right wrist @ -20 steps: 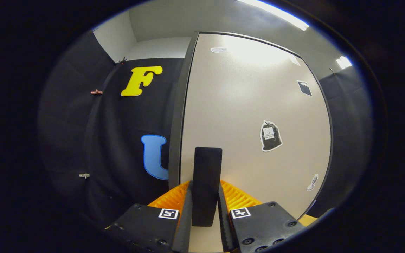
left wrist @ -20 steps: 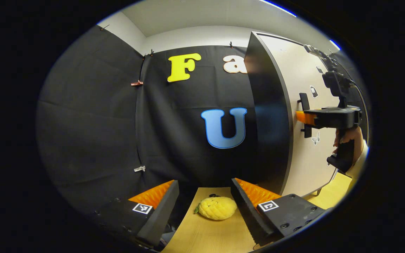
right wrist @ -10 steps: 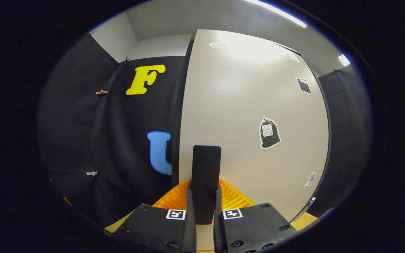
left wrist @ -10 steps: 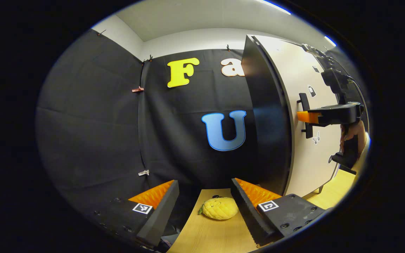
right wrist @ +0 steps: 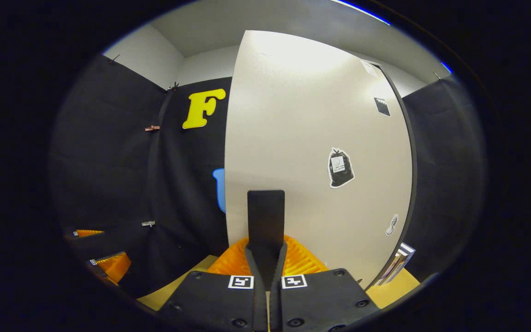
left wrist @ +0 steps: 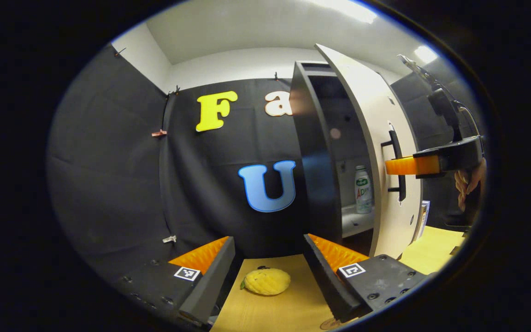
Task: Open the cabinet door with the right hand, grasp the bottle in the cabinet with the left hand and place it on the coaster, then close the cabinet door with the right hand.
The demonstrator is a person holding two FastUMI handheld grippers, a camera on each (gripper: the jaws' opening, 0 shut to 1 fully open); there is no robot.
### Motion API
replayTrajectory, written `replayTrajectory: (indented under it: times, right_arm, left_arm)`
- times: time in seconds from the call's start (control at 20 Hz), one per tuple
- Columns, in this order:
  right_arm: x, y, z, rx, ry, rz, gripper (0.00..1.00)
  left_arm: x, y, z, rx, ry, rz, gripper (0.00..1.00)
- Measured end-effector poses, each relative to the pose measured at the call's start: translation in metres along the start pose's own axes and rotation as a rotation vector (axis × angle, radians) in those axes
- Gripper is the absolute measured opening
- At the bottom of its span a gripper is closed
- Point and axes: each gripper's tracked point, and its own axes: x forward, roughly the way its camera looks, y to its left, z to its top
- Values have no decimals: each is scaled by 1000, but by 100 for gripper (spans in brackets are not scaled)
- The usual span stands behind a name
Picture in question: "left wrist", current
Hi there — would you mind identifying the blue white book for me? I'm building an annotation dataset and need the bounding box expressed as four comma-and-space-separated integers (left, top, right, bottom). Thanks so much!
415, 201, 431, 241

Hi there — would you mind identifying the dark grey cabinet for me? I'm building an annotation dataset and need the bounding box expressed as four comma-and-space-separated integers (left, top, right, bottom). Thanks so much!
289, 60, 378, 256

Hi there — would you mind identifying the small ceiling light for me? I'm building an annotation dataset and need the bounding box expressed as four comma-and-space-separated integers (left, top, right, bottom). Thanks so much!
414, 45, 439, 64

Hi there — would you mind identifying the black backdrop cloth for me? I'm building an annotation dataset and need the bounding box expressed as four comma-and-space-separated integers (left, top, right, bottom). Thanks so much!
47, 44, 483, 277

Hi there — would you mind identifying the beige cabinet door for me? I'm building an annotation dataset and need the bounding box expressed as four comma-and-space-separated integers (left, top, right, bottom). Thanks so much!
314, 44, 425, 259

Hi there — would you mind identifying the white bottle with green label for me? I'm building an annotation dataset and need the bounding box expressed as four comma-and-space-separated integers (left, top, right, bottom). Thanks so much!
354, 165, 373, 215

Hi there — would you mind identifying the long ceiling light panel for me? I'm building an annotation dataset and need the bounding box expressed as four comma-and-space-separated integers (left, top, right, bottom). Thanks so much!
312, 0, 379, 24

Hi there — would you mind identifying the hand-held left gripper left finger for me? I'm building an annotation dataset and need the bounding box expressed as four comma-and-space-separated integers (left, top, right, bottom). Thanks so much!
111, 236, 236, 327

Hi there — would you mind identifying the yellow toy fruit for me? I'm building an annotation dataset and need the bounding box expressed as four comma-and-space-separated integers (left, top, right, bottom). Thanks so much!
240, 267, 291, 296

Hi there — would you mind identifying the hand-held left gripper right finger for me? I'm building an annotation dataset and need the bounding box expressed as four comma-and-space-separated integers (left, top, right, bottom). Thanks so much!
303, 233, 432, 323

